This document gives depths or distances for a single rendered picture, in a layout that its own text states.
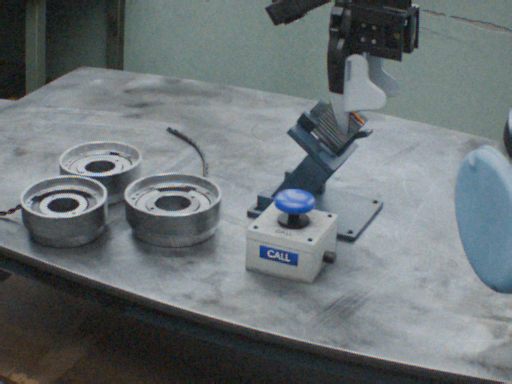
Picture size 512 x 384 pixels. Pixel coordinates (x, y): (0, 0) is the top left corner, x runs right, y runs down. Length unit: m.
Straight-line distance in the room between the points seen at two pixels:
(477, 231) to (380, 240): 0.31
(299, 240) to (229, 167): 0.28
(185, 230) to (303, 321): 0.17
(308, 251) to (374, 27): 0.24
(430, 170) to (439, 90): 1.37
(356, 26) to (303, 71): 1.73
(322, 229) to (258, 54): 1.82
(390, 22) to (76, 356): 0.62
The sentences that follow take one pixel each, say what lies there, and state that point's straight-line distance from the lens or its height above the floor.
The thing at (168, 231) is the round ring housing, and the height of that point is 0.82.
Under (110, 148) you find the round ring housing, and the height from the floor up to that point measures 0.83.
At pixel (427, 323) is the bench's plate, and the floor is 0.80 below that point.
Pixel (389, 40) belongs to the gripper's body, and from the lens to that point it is 0.85.
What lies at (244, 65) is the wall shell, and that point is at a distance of 2.66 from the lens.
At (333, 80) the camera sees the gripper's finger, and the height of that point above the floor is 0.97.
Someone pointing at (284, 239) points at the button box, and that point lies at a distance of 0.82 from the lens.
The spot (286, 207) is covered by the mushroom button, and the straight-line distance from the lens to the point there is 0.83.
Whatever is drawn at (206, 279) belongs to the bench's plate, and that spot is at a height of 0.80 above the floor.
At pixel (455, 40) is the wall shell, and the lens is 2.42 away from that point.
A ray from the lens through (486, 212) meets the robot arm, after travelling 0.61.
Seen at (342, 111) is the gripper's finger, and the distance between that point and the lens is 0.89.
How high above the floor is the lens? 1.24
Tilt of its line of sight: 25 degrees down
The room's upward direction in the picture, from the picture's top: 2 degrees clockwise
